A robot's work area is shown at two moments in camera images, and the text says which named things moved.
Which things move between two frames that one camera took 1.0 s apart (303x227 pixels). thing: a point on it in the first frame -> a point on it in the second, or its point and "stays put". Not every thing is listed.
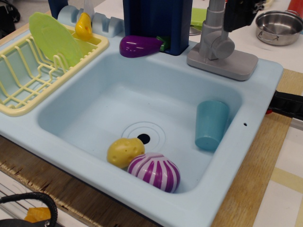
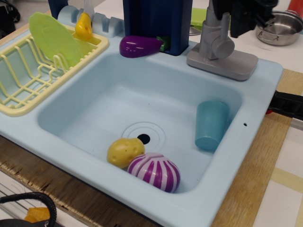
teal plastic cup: [211, 117] stays put
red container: [296, 5] stays put
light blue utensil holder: [114, 27] stays put
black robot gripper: [238, 13] -> [245, 14]
